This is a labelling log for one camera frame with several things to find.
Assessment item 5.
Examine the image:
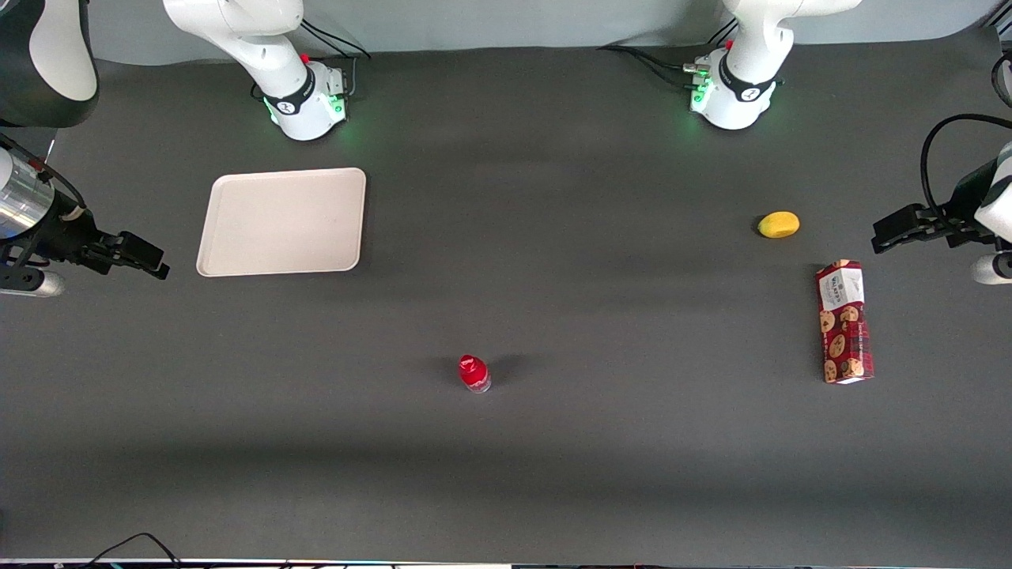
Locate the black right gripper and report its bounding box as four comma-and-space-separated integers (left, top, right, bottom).
0, 204, 170, 281

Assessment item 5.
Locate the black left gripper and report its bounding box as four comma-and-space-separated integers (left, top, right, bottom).
872, 158, 1000, 254

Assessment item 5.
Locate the red coke bottle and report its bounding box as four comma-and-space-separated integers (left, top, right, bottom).
459, 355, 492, 394

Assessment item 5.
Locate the beige plastic tray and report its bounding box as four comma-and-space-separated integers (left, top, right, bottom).
196, 168, 368, 278

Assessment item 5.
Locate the red cookie box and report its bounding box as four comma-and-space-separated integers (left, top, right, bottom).
815, 259, 875, 385

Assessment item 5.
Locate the yellow lemon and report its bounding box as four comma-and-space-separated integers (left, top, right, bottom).
757, 211, 801, 239

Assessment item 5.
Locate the black looped wrist cable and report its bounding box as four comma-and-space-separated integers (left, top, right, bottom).
919, 114, 1012, 227

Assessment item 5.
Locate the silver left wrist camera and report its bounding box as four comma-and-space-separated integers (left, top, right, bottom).
972, 253, 1012, 285

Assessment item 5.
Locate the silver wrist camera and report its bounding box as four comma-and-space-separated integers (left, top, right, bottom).
0, 269, 66, 299
972, 253, 1012, 285

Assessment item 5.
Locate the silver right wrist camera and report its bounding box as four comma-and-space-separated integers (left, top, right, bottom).
0, 269, 66, 299

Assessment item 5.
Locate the black curved side cable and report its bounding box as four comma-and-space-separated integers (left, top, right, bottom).
991, 51, 1012, 108

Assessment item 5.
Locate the black table edge cable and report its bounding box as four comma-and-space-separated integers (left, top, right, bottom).
77, 532, 184, 569

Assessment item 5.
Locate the black right base cable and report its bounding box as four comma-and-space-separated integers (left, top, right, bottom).
299, 19, 373, 100

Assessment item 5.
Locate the black base cable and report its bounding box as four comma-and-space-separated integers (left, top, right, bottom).
299, 19, 373, 100
596, 17, 740, 89

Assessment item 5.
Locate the black left base cable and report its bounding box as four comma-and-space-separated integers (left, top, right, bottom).
596, 17, 740, 89

